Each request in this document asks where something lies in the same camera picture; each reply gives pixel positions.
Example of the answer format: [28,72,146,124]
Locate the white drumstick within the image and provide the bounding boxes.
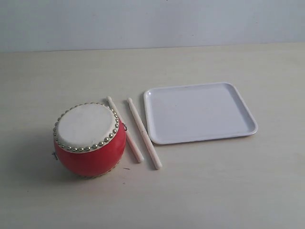
[127,98,163,170]
[106,96,144,163]

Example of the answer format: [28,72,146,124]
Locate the red small drum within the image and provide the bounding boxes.
[53,103,126,178]

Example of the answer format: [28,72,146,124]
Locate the white rectangular plastic tray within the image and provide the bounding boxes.
[143,82,258,145]

